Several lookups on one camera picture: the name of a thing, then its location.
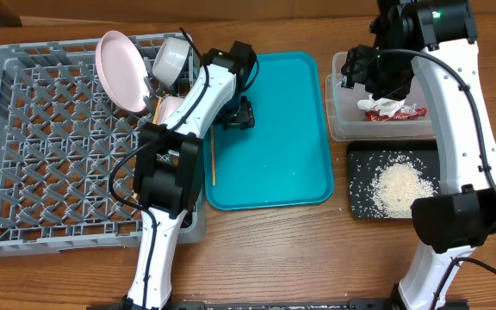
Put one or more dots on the pink bowl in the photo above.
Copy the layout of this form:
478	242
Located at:
167	107

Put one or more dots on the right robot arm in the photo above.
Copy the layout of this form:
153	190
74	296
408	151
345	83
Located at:
435	42

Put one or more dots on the black rectangular tray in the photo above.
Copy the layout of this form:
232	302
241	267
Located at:
360	181

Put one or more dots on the white rice pile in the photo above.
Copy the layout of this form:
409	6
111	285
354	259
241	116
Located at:
398	187

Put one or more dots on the large pink plate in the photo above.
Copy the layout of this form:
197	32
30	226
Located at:
121	71

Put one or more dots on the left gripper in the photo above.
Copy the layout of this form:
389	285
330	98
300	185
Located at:
246	119

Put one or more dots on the grey plastic dish rack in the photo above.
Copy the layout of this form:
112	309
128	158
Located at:
60	137

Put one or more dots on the grey bowl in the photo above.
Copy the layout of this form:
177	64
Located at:
170	60

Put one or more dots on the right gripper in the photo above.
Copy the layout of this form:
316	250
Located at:
380	86

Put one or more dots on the teal plastic serving tray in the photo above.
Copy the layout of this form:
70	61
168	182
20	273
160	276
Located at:
284	160

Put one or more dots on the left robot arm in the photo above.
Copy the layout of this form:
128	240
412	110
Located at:
169	168

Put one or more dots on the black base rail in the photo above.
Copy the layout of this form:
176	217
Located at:
353	304

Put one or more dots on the white napkin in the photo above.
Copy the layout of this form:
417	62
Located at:
383	106

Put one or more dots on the clear plastic waste bin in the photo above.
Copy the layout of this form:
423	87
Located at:
348	122

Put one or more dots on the red snack wrapper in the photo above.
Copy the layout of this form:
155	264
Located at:
404	114

